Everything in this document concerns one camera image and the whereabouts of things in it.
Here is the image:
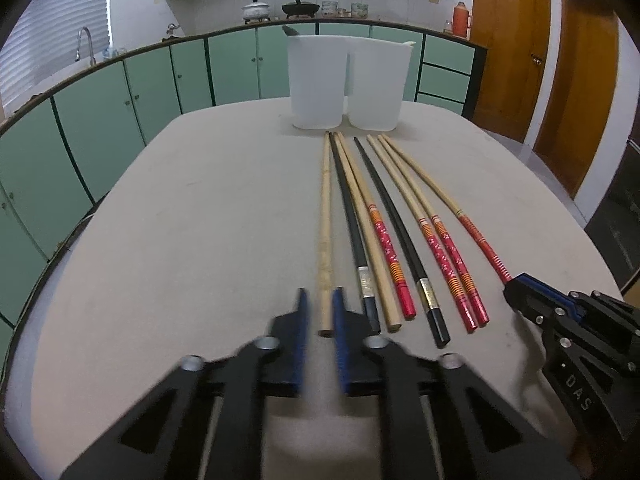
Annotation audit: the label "white window blinds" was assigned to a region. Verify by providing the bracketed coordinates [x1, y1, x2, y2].
[0, 0, 112, 111]

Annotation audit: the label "orange thermos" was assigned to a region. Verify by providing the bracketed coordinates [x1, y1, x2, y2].
[452, 1, 472, 38]

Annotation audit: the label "steel kitchen faucet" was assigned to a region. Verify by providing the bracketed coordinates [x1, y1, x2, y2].
[75, 27, 97, 66]

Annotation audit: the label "red patterned chopstick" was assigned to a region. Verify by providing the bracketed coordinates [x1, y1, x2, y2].
[337, 132, 417, 320]
[377, 133, 491, 326]
[366, 134, 480, 335]

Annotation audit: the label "green lower kitchen cabinets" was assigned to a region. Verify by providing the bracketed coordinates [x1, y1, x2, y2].
[0, 19, 488, 361]

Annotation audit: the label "brown wooden chopstick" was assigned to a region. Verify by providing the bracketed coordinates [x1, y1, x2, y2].
[334, 131, 403, 333]

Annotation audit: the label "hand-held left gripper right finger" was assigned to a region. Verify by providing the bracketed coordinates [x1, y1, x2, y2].
[333, 287, 582, 480]

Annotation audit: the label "wooden door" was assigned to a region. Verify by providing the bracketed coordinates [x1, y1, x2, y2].
[470, 0, 552, 143]
[532, 0, 634, 200]

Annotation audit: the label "white cooking pot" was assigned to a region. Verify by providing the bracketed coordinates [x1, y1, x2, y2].
[242, 0, 273, 23]

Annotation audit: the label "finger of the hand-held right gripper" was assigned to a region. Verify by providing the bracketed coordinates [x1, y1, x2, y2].
[503, 272, 585, 334]
[569, 290, 640, 377]

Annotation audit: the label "black chopstick with silver band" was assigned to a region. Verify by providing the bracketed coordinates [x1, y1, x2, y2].
[353, 136, 452, 349]
[328, 131, 382, 335]

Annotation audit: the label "black wok with lid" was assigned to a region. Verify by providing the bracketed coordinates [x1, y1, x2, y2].
[281, 0, 321, 19]

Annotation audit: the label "red striped chopstick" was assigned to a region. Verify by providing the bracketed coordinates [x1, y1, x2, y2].
[382, 133, 515, 285]

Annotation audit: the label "pale wooden chopstick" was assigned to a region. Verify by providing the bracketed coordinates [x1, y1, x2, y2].
[317, 131, 335, 338]

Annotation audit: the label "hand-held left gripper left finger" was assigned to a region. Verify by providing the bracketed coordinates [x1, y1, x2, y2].
[60, 287, 308, 480]

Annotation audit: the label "white plastic cup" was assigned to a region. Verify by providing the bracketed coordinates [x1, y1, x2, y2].
[286, 34, 352, 131]
[346, 37, 417, 132]

